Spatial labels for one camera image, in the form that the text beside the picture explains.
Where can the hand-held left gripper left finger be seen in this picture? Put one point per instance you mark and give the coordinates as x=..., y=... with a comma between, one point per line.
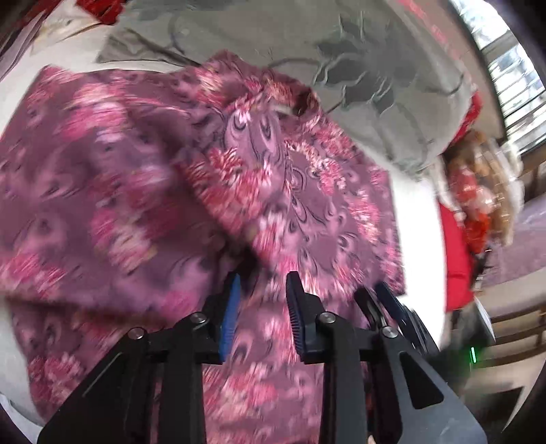
x=229, y=320

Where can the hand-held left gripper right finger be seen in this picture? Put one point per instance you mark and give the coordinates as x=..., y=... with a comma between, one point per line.
x=295, y=324

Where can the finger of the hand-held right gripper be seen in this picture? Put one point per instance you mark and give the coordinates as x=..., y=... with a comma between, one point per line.
x=405, y=320
x=369, y=305

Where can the purple floral garment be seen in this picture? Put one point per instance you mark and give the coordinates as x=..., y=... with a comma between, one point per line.
x=128, y=192

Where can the red cushion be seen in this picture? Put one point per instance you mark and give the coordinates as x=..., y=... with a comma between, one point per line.
x=456, y=264

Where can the doll in red clothing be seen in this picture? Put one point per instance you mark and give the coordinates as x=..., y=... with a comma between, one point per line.
x=467, y=188

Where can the window with blinds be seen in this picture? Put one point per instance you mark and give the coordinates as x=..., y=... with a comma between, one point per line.
x=516, y=81

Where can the grey floral pillow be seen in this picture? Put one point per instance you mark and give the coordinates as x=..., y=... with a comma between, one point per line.
x=298, y=42

